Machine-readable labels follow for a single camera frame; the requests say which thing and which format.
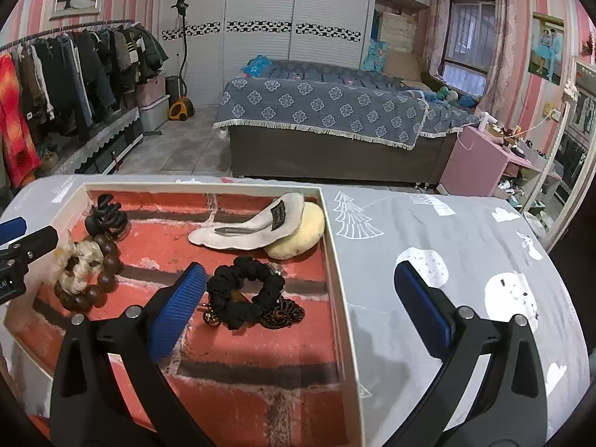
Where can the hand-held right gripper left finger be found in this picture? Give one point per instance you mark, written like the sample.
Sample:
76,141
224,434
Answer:
179,309

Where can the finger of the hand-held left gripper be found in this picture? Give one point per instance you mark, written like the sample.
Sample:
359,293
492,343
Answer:
11,230
37,241

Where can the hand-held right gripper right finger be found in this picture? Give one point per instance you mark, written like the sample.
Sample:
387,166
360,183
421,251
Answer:
423,309

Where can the cream organza scrunchie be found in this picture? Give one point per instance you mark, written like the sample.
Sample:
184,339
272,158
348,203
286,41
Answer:
79,265

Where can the black fabric scrunchie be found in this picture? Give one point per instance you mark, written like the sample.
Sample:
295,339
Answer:
247,307

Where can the black hair claw clip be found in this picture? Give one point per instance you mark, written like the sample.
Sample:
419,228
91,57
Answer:
105,219

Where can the brick-pattern lined tray box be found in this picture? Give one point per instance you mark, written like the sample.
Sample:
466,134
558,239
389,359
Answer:
260,372

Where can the orange fleece robe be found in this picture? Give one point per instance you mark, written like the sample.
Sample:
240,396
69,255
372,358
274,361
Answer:
16,116

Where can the low cabinet with lace cover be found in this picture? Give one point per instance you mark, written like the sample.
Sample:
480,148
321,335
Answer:
98,144

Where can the pink bedside table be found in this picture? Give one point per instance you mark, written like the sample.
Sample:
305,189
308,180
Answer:
475,163

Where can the row of hanging dark clothes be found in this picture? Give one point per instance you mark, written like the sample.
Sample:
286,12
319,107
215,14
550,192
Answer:
93,70

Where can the brown bed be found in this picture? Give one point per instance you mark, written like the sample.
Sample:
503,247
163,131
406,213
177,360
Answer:
326,158

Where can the stacked storage boxes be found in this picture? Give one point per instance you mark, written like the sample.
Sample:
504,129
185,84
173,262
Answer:
153,102

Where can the garment steamer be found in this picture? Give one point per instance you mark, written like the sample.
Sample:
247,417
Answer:
181,102

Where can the metal clothes rack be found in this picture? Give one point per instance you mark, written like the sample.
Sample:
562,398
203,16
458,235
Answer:
70,28

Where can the white standing mirror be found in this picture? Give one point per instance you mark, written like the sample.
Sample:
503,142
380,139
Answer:
575,149

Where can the blue patterned bedspread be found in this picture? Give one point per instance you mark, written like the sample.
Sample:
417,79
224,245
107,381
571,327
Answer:
326,102

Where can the barred window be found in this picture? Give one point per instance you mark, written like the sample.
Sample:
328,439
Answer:
468,42

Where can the pink floral curtain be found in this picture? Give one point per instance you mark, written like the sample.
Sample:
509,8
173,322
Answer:
505,42

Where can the red artificial flowers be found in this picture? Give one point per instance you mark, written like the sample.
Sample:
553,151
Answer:
589,46

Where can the white sliding wardrobe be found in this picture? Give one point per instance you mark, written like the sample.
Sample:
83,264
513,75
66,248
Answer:
260,4

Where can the small wall poster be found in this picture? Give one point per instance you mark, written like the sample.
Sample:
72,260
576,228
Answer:
547,49

